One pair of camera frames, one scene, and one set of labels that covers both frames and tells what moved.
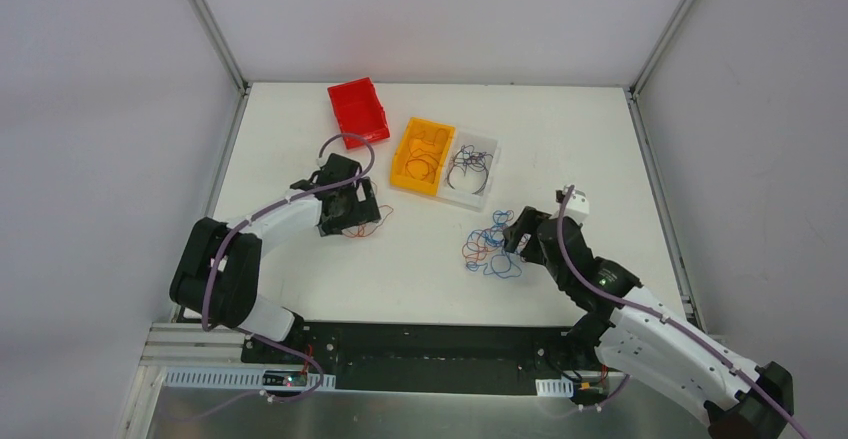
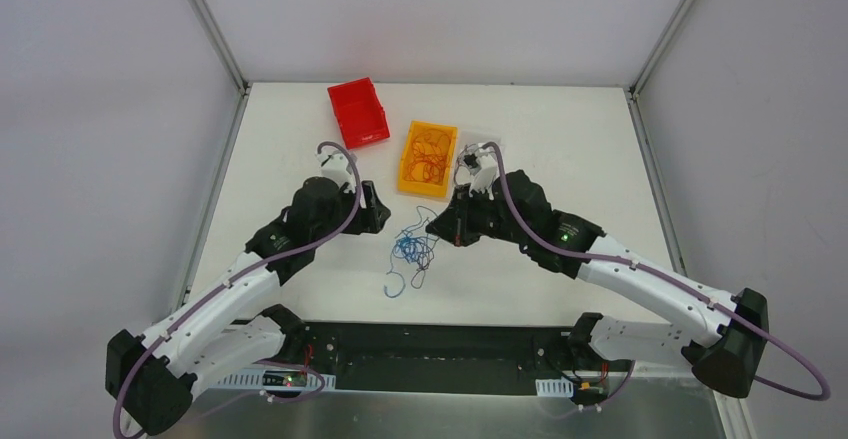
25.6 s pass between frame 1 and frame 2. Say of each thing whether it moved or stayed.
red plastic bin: stayed
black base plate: stayed
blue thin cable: moved
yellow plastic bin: stayed
